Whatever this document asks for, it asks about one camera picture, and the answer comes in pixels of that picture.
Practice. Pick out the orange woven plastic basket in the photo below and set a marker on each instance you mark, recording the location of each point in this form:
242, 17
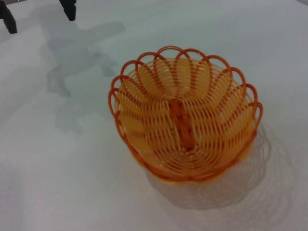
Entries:
183, 120

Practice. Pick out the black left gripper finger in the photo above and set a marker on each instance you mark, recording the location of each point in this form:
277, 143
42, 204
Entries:
9, 19
69, 10

